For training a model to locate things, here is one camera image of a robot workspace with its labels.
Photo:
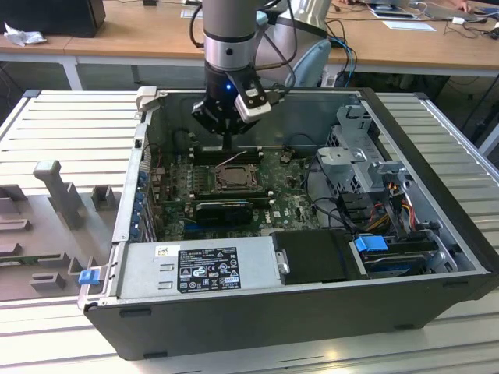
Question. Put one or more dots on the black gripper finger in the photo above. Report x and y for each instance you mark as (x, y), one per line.
(238, 128)
(204, 117)

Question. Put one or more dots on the silver CPU plate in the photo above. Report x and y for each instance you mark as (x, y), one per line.
(236, 175)

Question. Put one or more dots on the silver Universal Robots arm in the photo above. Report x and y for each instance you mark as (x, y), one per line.
(228, 23)

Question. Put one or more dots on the CPU socket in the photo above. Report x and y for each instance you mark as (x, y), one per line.
(213, 186)

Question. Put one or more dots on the black cylinder capacitor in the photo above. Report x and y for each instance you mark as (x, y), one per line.
(181, 140)

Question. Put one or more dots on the black RAM slots bank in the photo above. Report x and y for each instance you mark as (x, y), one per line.
(206, 156)
(234, 196)

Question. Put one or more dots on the black graphics card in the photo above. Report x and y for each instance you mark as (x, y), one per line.
(224, 213)

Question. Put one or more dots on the green motherboard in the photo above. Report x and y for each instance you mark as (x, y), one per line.
(288, 202)

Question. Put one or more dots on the metal drive cage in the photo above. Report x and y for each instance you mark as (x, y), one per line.
(351, 163)

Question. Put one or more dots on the black plastic shroud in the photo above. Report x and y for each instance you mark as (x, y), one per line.
(316, 257)

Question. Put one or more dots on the grey power supply unit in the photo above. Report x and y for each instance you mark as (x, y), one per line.
(144, 269)

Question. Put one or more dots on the grey parts rack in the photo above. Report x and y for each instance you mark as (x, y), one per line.
(78, 233)

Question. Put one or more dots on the blue disk carrier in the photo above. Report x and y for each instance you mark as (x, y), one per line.
(370, 243)

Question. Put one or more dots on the black box on desk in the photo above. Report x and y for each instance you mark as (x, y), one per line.
(50, 17)

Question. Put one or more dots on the blue case latch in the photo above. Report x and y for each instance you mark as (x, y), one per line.
(89, 277)

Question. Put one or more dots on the crumpled white paper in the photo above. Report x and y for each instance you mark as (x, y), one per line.
(23, 36)

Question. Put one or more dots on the black open PC case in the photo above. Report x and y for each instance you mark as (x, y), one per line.
(234, 327)

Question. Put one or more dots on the green RAM stick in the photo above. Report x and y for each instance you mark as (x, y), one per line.
(19, 260)

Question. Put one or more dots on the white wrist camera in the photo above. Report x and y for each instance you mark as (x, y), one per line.
(253, 109)

